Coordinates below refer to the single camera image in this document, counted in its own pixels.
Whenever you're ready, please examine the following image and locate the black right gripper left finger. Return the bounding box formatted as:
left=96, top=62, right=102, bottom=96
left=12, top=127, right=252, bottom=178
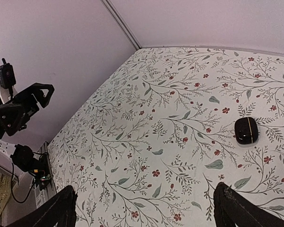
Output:
left=9, top=185, right=77, bottom=227

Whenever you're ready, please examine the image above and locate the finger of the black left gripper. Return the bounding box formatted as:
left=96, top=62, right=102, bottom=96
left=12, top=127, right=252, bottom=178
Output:
left=14, top=83, right=54, bottom=108
left=0, top=104, right=40, bottom=136

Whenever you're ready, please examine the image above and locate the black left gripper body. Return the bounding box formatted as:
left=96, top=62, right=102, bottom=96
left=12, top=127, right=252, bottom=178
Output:
left=0, top=100, right=40, bottom=132

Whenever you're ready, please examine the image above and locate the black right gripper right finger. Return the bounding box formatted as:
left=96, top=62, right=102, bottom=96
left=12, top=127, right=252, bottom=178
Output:
left=213, top=182, right=284, bottom=227

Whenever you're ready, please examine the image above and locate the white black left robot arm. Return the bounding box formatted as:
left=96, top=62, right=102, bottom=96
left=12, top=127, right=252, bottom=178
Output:
left=0, top=83, right=54, bottom=139

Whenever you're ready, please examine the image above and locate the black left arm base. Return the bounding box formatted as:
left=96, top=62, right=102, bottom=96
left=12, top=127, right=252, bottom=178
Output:
left=10, top=144, right=52, bottom=191

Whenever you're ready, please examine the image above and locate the floral patterned table mat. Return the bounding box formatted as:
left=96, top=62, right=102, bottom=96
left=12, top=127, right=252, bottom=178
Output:
left=48, top=48, right=284, bottom=227

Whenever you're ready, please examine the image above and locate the white left camera bracket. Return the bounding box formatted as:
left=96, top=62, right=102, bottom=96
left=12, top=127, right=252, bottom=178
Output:
left=0, top=78, right=17, bottom=104

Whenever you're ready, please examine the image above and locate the aluminium front rail frame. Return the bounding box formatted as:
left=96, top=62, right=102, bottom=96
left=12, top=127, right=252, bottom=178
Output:
left=33, top=141, right=56, bottom=208

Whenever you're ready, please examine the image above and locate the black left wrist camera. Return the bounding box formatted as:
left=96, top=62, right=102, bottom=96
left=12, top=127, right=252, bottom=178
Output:
left=0, top=58, right=16, bottom=89

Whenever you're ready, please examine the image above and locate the aluminium back left post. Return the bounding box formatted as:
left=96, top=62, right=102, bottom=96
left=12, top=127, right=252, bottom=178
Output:
left=101, top=0, right=142, bottom=50

